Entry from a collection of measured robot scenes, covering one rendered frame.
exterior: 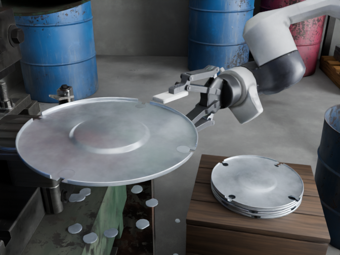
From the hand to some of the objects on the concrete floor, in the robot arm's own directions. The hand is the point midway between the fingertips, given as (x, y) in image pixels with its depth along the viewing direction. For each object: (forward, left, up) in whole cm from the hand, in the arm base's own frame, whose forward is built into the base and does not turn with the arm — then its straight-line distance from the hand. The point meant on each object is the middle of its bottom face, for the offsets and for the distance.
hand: (168, 112), depth 69 cm
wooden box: (-18, -39, -77) cm, 88 cm away
